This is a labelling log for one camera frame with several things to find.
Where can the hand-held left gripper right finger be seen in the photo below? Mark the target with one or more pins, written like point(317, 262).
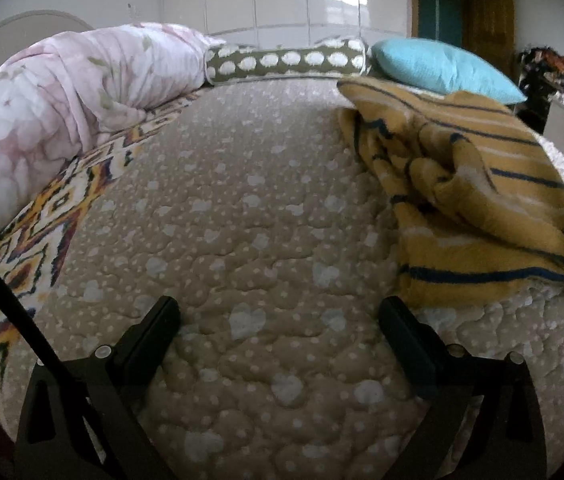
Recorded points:
point(395, 317)

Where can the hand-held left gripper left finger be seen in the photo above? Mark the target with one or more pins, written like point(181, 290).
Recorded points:
point(162, 316)

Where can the yellow striped sweater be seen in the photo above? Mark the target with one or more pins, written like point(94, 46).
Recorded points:
point(486, 160)

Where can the beige dotted quilted bedspread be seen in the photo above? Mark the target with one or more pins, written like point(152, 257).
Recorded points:
point(262, 210)

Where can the zigzag patterned blanket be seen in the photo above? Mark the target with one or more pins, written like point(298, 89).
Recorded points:
point(27, 240)

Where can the white shelf with clutter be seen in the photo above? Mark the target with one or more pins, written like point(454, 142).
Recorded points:
point(546, 62)

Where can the teal pillow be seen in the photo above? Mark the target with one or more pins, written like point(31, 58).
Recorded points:
point(436, 65)

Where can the pink floral quilt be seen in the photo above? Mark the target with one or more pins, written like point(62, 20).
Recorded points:
point(62, 100)

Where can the brown wooden door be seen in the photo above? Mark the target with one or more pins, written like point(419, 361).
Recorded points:
point(489, 5)

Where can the olive sheep print bolster pillow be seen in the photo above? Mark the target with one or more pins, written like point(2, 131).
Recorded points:
point(287, 60)

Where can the dark teal door panel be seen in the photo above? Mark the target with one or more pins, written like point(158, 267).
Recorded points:
point(439, 0)

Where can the white curved headboard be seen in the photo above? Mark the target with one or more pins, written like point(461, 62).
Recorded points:
point(22, 25)

